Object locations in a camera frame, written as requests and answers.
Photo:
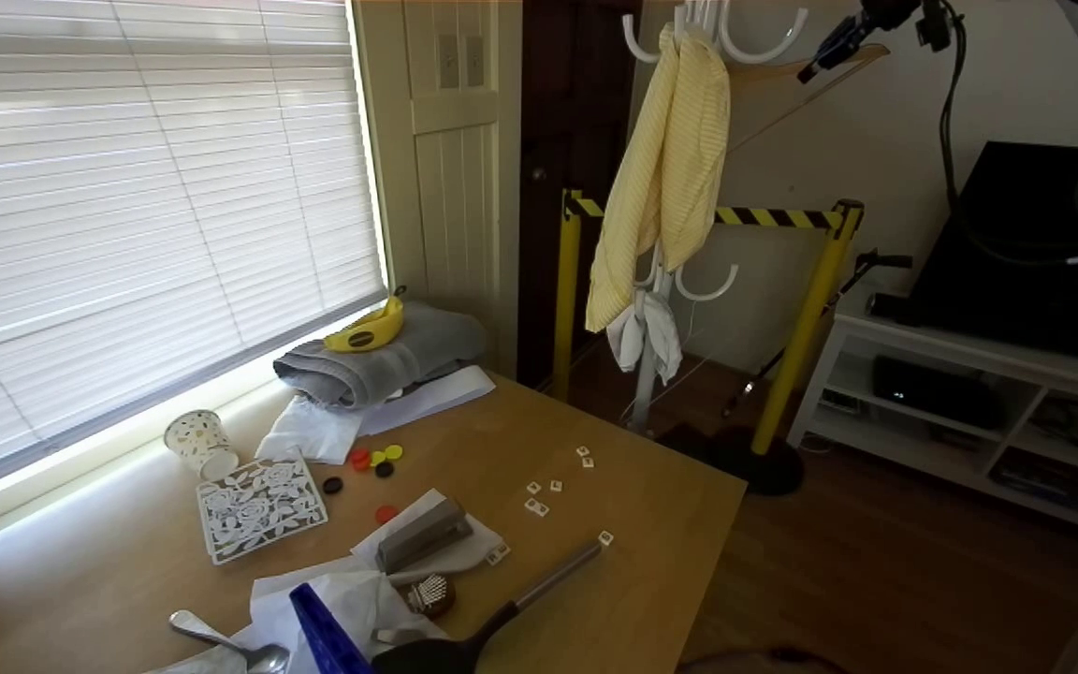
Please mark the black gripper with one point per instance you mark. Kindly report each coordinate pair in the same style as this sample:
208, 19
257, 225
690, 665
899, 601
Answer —
899, 16

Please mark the white coat rack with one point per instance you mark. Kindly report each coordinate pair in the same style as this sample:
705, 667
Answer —
697, 16

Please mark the yellow shirt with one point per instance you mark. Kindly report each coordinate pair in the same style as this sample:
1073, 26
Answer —
671, 152

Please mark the thin black rod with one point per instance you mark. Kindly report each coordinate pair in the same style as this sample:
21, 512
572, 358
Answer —
884, 260

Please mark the small black speaker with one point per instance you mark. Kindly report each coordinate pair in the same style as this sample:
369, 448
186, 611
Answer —
895, 310

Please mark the yellow black striped barrier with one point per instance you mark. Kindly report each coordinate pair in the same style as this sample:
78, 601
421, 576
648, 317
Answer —
813, 311

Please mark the dark brown wooden door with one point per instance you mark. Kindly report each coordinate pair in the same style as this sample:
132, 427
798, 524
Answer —
562, 113

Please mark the black television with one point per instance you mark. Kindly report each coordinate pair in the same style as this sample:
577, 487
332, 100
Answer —
999, 285

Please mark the small white cloth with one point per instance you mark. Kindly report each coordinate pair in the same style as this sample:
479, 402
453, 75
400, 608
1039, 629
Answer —
641, 332

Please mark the black media box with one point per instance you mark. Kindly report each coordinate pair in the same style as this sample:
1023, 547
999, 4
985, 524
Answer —
937, 396

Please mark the white television stand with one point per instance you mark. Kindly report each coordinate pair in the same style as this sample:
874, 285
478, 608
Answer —
899, 441

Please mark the white panelled door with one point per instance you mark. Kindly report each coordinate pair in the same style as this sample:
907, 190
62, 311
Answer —
451, 200

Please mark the yellow banana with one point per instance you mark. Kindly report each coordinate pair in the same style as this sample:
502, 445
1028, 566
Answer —
371, 332

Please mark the grey folded towel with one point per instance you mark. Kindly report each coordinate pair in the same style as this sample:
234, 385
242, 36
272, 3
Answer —
365, 372

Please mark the yellow game disc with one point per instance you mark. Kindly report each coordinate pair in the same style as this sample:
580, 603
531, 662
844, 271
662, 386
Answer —
386, 453

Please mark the black game disc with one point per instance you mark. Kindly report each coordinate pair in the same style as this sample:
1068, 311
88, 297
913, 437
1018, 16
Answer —
384, 468
332, 484

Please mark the red game disc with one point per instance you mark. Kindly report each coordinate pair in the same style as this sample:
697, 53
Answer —
386, 512
360, 458

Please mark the grey stapler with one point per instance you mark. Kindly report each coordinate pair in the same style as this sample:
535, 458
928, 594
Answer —
421, 532

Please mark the white paper sheet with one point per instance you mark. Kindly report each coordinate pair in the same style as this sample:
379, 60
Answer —
315, 432

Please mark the small grey metal object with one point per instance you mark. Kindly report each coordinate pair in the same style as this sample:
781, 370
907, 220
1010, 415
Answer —
431, 594

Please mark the white window blinds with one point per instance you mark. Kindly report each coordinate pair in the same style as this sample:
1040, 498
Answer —
129, 190

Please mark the metal bolt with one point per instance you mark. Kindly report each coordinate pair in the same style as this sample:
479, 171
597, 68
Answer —
439, 655

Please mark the grey crumpled cloth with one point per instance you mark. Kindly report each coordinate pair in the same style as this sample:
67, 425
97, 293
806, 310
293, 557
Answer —
353, 601

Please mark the patterned paper cup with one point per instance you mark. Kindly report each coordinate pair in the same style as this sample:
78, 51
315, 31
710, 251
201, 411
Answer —
197, 437

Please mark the blue game grid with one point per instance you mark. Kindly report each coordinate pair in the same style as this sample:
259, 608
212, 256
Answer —
319, 629

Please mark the silver spoon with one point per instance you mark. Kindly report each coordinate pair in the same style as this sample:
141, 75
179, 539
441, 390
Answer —
189, 623

